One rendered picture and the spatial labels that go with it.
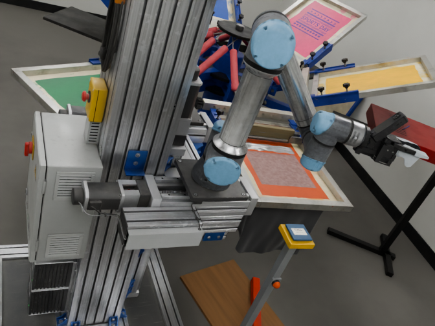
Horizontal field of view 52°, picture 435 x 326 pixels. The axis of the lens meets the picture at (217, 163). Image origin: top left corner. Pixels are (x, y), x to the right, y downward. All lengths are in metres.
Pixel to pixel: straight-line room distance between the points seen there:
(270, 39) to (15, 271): 1.85
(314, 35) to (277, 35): 2.79
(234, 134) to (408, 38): 3.63
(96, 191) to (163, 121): 0.33
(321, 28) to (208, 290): 2.37
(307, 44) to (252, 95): 2.64
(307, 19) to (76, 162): 2.95
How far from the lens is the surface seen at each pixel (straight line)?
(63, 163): 1.57
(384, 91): 3.01
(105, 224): 1.84
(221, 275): 3.05
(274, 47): 1.20
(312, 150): 1.39
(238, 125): 1.31
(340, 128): 1.36
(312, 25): 4.07
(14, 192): 3.31
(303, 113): 1.46
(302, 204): 2.22
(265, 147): 2.59
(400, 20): 4.96
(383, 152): 1.43
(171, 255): 3.06
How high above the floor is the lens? 2.18
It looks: 32 degrees down
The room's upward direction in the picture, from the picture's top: 21 degrees clockwise
